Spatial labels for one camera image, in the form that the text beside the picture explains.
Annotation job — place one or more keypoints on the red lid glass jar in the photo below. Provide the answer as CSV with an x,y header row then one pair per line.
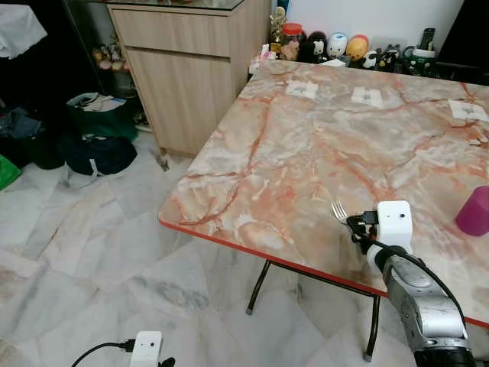
x,y
291,42

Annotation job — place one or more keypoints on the black television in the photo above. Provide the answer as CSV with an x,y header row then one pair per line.
x,y
466,34

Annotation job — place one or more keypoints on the dark green mug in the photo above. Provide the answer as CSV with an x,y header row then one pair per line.
x,y
420,63

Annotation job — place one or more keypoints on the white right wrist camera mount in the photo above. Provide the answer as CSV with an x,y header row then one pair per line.
x,y
395,224

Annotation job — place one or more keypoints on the bright green bag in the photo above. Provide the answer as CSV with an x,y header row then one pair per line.
x,y
8,173

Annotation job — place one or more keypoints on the black mouse figure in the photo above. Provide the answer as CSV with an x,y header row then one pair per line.
x,y
315,47

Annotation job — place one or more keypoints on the dark navy bag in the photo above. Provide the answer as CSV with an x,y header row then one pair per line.
x,y
99,155

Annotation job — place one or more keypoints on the small panda figure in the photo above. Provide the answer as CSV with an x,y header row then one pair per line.
x,y
372,60

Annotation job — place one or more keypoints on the white cloth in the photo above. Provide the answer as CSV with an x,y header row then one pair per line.
x,y
19,32

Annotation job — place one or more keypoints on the marble pattern dining table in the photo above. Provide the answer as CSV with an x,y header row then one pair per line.
x,y
321,160

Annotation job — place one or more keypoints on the dark clothes pile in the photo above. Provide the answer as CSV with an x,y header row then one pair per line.
x,y
21,138

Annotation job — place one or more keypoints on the black remote control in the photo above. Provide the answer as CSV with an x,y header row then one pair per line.
x,y
427,40

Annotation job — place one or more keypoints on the white blue egg figure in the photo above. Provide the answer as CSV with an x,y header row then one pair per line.
x,y
337,46

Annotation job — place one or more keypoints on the white paper card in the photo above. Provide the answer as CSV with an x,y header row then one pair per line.
x,y
301,89
467,111
367,96

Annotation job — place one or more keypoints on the gold trophy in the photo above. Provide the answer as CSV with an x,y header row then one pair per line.
x,y
277,30

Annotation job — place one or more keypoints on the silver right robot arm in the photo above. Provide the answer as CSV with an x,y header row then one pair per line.
x,y
424,306

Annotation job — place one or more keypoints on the silver metal fork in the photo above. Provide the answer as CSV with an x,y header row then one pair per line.
x,y
339,210

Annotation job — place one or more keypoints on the purple plastic cup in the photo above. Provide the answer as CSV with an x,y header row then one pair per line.
x,y
474,212

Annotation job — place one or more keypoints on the green shopping bag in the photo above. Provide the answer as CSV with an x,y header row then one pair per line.
x,y
103,118

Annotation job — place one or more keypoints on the small plush toys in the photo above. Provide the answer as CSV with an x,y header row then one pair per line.
x,y
109,57

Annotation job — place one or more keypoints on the light wooden cabinet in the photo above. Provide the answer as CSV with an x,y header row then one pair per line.
x,y
183,76

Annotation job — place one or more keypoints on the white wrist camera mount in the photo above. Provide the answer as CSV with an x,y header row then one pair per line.
x,y
146,349
395,224

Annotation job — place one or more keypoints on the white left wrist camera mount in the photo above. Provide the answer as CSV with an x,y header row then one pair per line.
x,y
146,349

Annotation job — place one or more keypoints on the orange yellow round figure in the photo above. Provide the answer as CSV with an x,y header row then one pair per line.
x,y
357,47

